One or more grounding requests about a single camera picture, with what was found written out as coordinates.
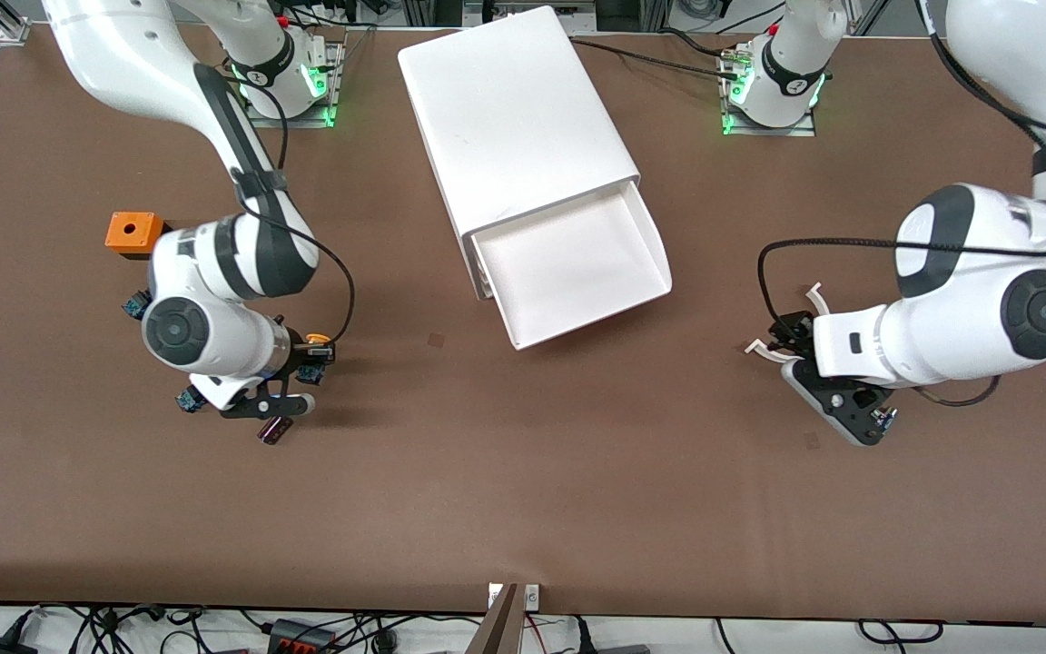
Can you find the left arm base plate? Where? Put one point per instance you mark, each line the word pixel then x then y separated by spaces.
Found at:
pixel 795 131

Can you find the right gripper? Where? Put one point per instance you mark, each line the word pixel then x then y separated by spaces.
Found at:
pixel 293 363

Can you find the orange box with hole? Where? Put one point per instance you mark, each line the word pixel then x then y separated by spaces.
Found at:
pixel 128 232

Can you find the yellow push button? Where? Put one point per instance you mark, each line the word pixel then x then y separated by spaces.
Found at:
pixel 318 342

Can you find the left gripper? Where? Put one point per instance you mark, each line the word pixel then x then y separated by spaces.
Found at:
pixel 793 331

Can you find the brown camera post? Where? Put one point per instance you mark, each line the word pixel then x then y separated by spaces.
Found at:
pixel 498 631

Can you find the red push button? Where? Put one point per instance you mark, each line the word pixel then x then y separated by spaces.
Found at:
pixel 135 305

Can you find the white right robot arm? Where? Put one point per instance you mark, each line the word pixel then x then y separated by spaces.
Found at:
pixel 123 54

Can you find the dark purple capacitor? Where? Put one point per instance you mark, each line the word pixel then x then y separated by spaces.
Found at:
pixel 274 432

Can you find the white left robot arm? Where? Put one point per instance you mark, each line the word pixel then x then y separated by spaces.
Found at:
pixel 968 300

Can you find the black power strip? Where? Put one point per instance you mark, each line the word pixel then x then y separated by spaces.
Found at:
pixel 300 636

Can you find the aluminium corner profile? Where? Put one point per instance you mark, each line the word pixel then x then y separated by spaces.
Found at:
pixel 14 33

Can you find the aluminium frame structure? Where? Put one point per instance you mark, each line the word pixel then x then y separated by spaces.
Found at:
pixel 476 9

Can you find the green push button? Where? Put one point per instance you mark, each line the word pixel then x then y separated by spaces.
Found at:
pixel 189 400

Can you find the white curved plastic piece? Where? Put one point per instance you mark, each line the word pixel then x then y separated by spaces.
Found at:
pixel 815 295

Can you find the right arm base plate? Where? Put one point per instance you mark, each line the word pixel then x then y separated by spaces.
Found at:
pixel 328 116

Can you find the small white bracket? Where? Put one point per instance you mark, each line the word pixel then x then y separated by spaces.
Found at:
pixel 532 596
pixel 493 595

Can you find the small blue electronic component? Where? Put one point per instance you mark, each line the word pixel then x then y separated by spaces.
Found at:
pixel 887 416

